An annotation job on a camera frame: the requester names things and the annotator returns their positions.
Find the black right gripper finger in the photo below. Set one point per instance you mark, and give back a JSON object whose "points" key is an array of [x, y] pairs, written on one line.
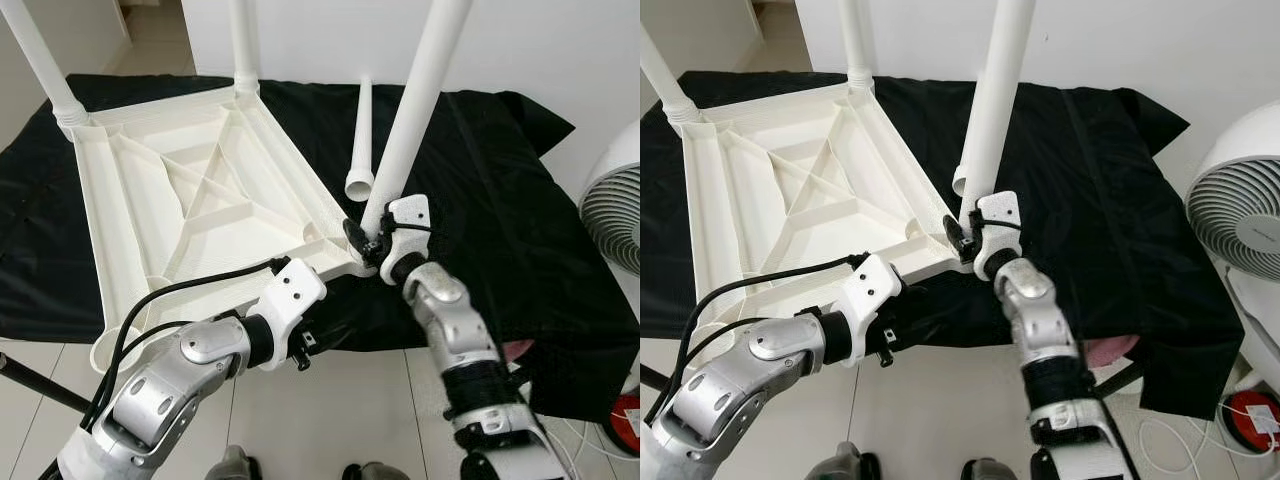
{"points": [[353, 236], [952, 231]]}

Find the white plastic table leg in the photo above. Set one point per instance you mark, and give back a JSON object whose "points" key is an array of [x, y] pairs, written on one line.
{"points": [[243, 45], [665, 80], [415, 110], [959, 180], [992, 100], [40, 55], [855, 40], [361, 140]]}

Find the white plastic table top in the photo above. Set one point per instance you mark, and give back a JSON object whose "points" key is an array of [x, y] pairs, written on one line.
{"points": [[200, 200], [800, 190]]}

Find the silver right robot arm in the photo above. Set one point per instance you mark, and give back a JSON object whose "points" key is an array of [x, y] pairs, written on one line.
{"points": [[450, 330], [1045, 330]]}

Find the grey robot left foot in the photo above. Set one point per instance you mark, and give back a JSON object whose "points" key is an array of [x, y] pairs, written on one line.
{"points": [[232, 465], [845, 465]]}

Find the grey robot foot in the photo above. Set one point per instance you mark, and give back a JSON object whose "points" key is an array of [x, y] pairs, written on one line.
{"points": [[985, 470], [372, 472], [232, 465], [845, 465]]}

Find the grey robot right foot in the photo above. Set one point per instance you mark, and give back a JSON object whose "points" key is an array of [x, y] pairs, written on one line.
{"points": [[985, 470], [372, 472]]}

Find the black fabric table cover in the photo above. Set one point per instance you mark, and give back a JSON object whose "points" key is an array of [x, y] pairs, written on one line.
{"points": [[520, 240], [1130, 230]]}

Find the pink soft item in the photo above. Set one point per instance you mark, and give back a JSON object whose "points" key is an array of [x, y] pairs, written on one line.
{"points": [[515, 350], [1110, 350]]}

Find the grey metal table leg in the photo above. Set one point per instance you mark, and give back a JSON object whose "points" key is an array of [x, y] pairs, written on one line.
{"points": [[522, 378], [1120, 380]]}

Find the white round standing fan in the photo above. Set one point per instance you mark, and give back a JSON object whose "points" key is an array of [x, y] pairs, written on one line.
{"points": [[612, 215], [1240, 200]]}

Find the white rounded appliance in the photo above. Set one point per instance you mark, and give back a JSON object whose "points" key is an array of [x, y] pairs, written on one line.
{"points": [[1262, 320]]}

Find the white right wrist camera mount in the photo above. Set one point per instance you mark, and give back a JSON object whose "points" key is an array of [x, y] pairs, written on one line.
{"points": [[1000, 220], [405, 225]]}

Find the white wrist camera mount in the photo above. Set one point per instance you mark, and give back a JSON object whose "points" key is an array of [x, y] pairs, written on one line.
{"points": [[290, 300], [872, 295], [1000, 220], [405, 225]]}

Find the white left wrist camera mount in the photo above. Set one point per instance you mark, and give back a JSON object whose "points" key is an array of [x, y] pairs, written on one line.
{"points": [[290, 300], [872, 295]]}

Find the black metal frame rod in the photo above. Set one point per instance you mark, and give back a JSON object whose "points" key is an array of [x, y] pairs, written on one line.
{"points": [[40, 385], [655, 378]]}

